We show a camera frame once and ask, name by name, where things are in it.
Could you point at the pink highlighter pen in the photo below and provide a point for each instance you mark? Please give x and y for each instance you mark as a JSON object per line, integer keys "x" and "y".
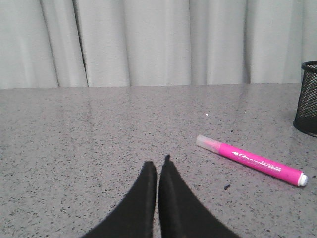
{"x": 280, "y": 171}

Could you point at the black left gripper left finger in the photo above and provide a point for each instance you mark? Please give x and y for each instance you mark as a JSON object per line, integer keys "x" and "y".
{"x": 133, "y": 216}

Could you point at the grey curtain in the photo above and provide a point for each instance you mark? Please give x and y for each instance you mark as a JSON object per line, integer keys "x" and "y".
{"x": 98, "y": 43}

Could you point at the black mesh pen bin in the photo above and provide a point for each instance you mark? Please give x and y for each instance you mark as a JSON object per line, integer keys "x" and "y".
{"x": 306, "y": 114}

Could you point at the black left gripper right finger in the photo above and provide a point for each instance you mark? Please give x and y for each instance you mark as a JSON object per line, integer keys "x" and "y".
{"x": 181, "y": 214}

